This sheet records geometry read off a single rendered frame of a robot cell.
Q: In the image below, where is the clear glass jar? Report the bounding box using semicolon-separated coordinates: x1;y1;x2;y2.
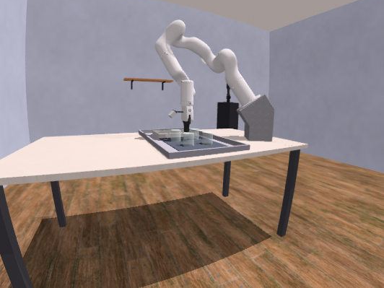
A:
171;129;181;141
189;128;199;140
183;132;194;147
202;131;213;145

